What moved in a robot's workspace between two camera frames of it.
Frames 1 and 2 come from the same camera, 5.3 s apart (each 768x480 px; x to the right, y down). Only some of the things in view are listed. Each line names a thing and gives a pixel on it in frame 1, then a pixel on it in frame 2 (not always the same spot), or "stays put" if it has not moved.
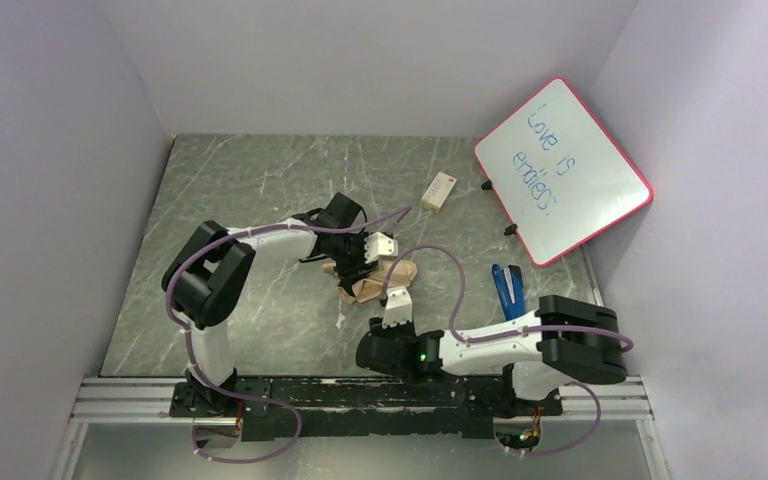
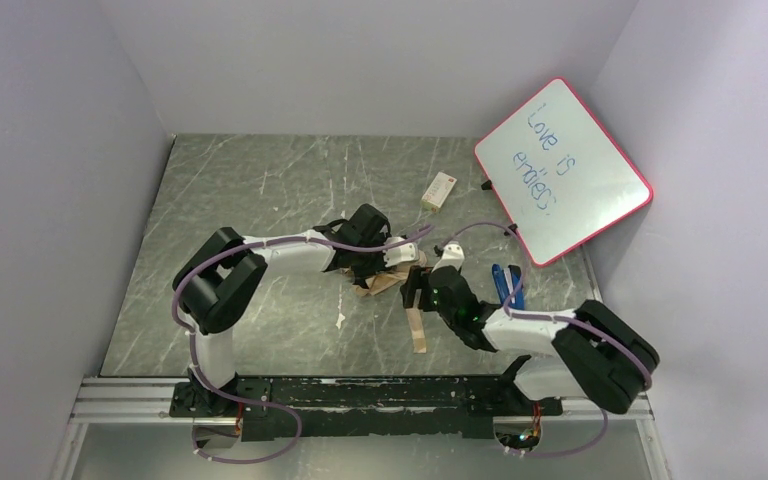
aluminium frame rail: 148,401 stays put
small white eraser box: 437,192 stays put
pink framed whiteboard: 558,174 stays put
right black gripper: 392,333 to 420,291
